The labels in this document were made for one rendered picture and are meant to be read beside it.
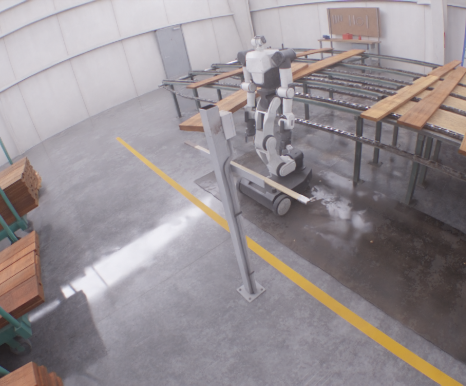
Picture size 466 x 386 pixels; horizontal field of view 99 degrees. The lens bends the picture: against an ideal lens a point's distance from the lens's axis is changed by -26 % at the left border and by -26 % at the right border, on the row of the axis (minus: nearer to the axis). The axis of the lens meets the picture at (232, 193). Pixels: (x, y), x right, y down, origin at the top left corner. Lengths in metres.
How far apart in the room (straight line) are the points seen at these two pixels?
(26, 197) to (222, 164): 2.63
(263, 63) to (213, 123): 1.05
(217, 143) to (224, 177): 0.17
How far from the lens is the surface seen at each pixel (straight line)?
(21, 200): 3.41
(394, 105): 2.43
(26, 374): 1.49
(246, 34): 11.93
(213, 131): 1.14
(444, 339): 1.95
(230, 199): 1.31
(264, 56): 2.08
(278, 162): 2.47
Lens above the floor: 1.62
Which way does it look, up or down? 35 degrees down
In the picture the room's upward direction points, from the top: 13 degrees counter-clockwise
